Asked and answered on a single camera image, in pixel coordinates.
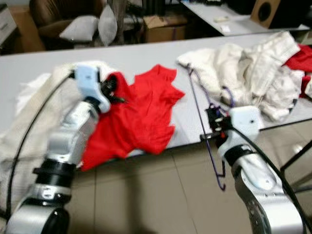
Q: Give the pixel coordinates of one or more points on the red garment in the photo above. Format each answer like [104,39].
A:
[300,58]

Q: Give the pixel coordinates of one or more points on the beige stitched garment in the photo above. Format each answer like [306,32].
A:
[209,63]

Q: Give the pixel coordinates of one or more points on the white grey drawer cabinet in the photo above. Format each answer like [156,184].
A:
[7,24]

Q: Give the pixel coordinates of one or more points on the white paper note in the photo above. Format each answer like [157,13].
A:
[225,29]

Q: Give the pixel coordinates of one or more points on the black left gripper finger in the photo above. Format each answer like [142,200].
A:
[119,99]

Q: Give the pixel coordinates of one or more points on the brown leather armchair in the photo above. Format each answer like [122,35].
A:
[53,14]

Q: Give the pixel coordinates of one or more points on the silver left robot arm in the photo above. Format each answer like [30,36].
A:
[73,141]

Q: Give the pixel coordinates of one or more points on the large brown cardboard box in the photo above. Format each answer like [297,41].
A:
[24,29]

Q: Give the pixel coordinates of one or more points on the purple clothes hanger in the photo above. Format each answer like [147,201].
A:
[223,184]

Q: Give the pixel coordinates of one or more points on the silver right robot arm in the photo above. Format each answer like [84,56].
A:
[263,195]

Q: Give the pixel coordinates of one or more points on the light beige garment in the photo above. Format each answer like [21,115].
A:
[39,83]

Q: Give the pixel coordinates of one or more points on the small beige object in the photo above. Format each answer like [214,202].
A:
[222,19]

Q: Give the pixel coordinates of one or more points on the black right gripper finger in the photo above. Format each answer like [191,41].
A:
[214,118]
[211,136]

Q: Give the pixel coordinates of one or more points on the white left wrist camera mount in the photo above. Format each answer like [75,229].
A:
[87,83]

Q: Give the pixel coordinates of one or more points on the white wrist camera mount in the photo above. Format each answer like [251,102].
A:
[243,119]
[87,83]

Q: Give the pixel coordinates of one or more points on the open cardboard box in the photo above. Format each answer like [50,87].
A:
[165,30]

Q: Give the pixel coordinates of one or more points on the white desk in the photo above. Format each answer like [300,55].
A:
[204,13]

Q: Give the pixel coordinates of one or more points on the red shirt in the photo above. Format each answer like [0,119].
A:
[136,117]

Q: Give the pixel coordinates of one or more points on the grey pillow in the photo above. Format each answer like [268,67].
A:
[80,29]
[107,25]

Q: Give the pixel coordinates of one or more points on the wooden speaker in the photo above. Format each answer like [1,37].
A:
[265,12]

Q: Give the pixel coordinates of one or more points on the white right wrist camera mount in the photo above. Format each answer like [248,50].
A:
[243,119]

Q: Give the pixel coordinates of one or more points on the cream seamed jacket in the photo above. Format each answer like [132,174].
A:
[268,63]

